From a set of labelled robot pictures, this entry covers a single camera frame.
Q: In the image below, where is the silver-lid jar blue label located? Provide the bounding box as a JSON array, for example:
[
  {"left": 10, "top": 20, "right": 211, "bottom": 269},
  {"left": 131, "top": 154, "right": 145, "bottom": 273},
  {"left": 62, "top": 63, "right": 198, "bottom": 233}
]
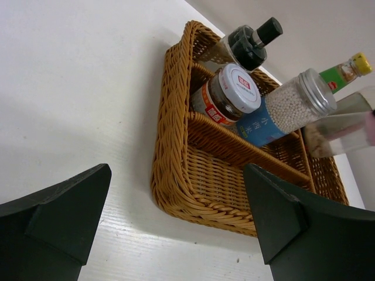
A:
[{"left": 236, "top": 68, "right": 337, "bottom": 147}]

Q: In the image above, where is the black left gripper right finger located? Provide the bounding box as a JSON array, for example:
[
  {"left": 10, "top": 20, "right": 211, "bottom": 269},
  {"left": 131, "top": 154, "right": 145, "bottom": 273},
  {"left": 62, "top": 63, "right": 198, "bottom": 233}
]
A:
[{"left": 243, "top": 164, "right": 374, "bottom": 280}]

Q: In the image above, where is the white-lid spice jar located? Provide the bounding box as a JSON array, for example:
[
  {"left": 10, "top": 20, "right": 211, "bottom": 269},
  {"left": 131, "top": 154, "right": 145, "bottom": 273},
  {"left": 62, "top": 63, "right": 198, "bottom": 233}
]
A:
[{"left": 190, "top": 63, "right": 261, "bottom": 126}]

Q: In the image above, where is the small black-capped glass jar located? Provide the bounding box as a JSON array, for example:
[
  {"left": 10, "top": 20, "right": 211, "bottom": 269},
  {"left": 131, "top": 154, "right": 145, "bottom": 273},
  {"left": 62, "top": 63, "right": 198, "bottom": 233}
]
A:
[{"left": 199, "top": 17, "right": 283, "bottom": 73}]

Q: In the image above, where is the brown wicker divided tray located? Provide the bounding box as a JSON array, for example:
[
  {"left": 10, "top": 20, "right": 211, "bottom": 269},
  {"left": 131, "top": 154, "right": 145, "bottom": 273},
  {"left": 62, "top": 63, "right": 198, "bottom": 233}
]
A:
[{"left": 151, "top": 20, "right": 349, "bottom": 236}]

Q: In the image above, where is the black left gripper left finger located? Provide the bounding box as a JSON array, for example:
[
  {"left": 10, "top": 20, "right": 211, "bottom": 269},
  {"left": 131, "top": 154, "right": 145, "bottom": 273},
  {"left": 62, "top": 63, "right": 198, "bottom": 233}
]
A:
[{"left": 1, "top": 164, "right": 111, "bottom": 280}]

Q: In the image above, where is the red sauce bottle green label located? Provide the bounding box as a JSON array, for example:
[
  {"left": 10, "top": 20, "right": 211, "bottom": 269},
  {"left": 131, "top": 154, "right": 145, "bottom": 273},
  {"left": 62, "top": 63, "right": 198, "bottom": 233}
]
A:
[{"left": 319, "top": 52, "right": 373, "bottom": 94}]

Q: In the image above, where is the pink-lid spice jar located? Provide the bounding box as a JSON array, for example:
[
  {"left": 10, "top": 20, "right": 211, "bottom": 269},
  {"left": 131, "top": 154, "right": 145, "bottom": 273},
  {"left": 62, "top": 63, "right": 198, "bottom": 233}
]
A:
[{"left": 302, "top": 110, "right": 374, "bottom": 158}]

